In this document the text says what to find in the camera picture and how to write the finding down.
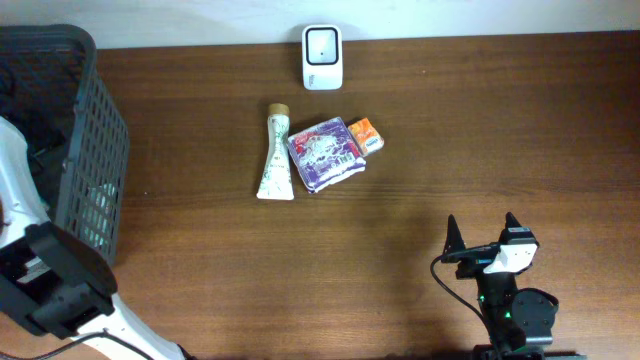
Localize small orange tissue pack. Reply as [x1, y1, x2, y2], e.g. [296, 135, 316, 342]
[348, 118, 385, 157]

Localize purple white tissue pack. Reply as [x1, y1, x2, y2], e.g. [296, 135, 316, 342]
[287, 117, 366, 194]

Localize white green tube brown cap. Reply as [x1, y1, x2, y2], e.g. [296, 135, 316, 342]
[256, 103, 294, 200]

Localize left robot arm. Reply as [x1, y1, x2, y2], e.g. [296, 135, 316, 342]
[1, 120, 190, 359]

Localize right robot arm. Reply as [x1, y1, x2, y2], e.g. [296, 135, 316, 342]
[430, 212, 583, 360]

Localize grey plastic mesh basket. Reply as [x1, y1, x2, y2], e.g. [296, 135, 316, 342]
[1, 25, 130, 263]

